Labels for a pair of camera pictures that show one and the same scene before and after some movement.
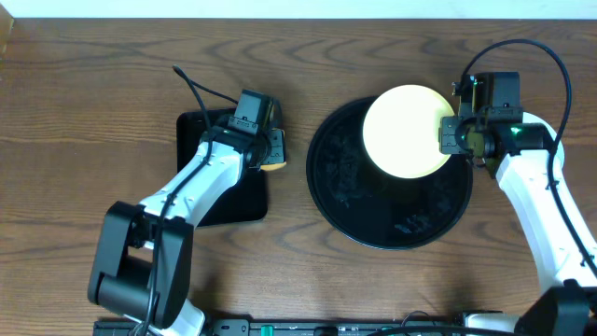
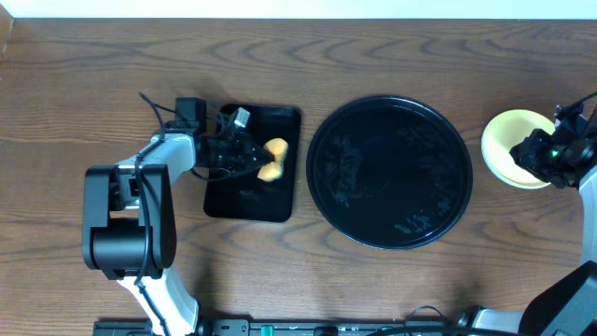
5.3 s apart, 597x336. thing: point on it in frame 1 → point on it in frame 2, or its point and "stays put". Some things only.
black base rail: (294, 327) stays put
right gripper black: (448, 135) → (529, 152)
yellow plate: (401, 131) → (502, 133)
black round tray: (369, 206) stays put
